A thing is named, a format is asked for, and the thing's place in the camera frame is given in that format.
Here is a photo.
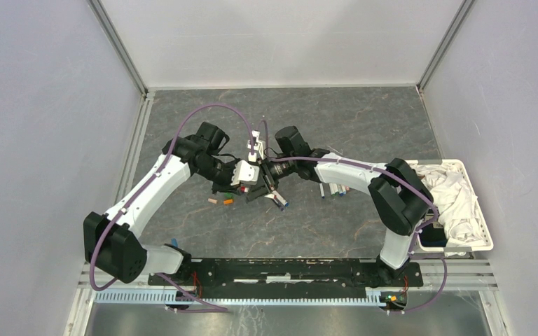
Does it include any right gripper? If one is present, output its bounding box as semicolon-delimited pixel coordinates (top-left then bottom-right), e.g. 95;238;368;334
245;155;296;203

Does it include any dark purple pen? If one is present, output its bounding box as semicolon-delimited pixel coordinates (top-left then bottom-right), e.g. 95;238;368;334
265;194;285;211

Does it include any clear capped blue marker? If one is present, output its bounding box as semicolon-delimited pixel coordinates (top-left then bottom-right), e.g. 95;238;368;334
319;183;326;199

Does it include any green capped marker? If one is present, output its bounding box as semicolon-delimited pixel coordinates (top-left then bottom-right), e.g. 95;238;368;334
329;183;340;196

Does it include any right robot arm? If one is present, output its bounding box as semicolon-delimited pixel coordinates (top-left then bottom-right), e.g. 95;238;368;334
233;126;436;286

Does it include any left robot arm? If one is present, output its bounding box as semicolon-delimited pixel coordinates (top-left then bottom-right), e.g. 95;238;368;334
83;122;239;286

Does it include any white cloth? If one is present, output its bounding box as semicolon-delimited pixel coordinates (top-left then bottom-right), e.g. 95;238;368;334
415;162;487;247

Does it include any white plastic basket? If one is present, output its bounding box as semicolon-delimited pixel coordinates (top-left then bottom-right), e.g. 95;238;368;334
408;159;494;256

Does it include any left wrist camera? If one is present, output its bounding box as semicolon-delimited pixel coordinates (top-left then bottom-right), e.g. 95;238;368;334
230;160;261;186

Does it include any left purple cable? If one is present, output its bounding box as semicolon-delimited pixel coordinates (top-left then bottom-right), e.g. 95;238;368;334
88;102;257;314

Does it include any purple cable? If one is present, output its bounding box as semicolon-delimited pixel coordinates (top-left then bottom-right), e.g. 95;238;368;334
257;119;449;316
88;102;257;314

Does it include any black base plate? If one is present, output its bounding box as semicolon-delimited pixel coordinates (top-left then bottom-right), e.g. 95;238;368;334
170;258;424;300

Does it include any slotted cable duct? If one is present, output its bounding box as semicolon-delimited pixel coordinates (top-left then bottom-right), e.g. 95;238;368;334
94;289;385;307

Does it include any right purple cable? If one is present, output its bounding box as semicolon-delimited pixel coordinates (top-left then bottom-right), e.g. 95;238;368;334
257;119;449;316

